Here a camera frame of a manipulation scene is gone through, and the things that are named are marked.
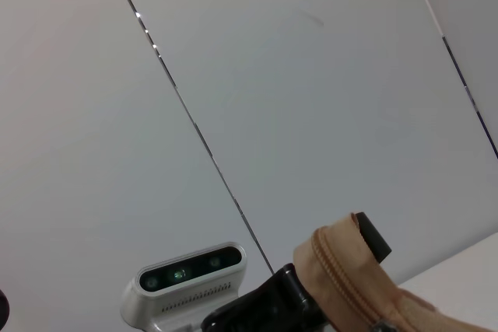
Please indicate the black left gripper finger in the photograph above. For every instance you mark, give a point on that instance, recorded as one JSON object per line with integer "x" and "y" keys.
{"x": 373, "y": 236}

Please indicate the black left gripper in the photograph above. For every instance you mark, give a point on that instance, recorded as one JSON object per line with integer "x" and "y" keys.
{"x": 241, "y": 312}

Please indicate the khaki fabric food bag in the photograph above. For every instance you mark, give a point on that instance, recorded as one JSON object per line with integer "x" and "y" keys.
{"x": 342, "y": 281}

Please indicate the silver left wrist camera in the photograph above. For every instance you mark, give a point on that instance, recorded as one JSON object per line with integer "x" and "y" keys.
{"x": 186, "y": 273}

